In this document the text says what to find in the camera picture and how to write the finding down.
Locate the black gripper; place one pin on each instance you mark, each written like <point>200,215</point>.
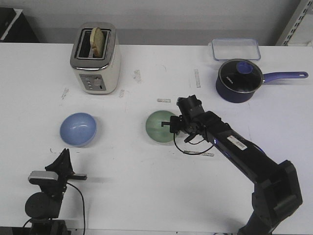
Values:
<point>63,167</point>
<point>190,107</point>

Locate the green bowl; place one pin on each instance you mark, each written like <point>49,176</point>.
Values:
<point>154,127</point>

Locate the blue bowl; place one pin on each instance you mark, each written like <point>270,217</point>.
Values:
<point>78,129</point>

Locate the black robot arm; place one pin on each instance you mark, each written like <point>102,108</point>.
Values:
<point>43,207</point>
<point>277,193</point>

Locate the cream and chrome toaster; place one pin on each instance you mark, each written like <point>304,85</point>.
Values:
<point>96,75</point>

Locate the dark blue saucepan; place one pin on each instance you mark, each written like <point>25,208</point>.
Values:
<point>267,77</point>

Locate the glass pot lid blue knob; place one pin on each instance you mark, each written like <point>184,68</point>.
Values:
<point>240,76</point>

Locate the clear plastic food container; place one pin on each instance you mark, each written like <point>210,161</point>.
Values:
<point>223,49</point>

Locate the slice of toast bread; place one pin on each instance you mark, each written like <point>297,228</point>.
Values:
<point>97,42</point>

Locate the black box in corner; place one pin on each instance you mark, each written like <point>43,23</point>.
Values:
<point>14,27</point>

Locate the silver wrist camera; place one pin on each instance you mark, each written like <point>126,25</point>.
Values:
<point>42,177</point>

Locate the white slotted shelf rail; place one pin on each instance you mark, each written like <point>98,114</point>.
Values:
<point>299,30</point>

